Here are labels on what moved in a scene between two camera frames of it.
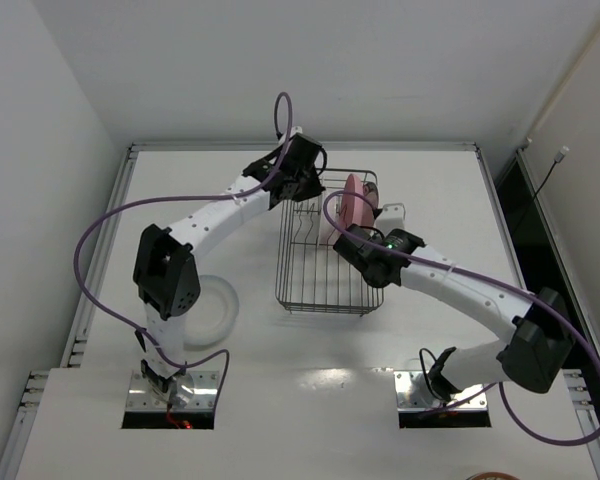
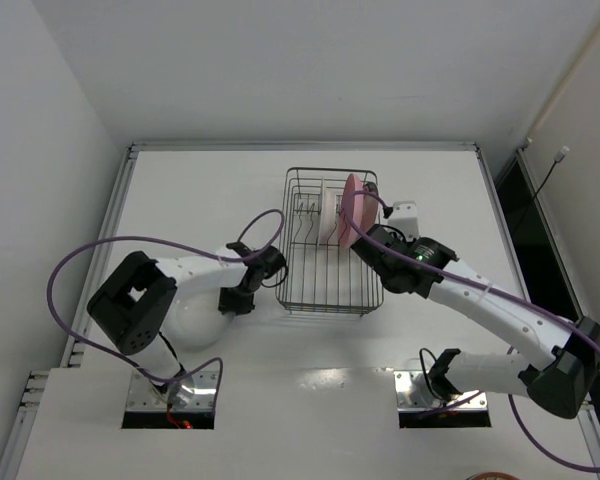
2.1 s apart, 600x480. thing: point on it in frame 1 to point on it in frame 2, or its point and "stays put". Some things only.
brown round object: [487, 474] stays put
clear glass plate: [212, 318] stays put
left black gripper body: [297, 185] to [237, 302]
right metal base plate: [413, 395] stays put
